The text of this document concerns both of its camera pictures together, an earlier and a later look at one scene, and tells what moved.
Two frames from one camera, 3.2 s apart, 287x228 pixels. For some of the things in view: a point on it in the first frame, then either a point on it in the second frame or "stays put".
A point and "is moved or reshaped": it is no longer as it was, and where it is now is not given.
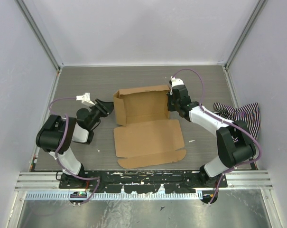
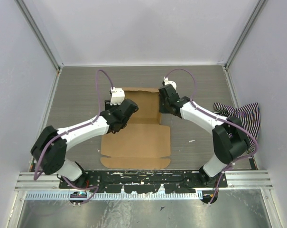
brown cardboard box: (150, 137) is moved or reshaped
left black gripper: (106, 107) to (108, 107)
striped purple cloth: (249, 113) stays put
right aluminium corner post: (260, 4) stays put
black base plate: (141, 182) stays put
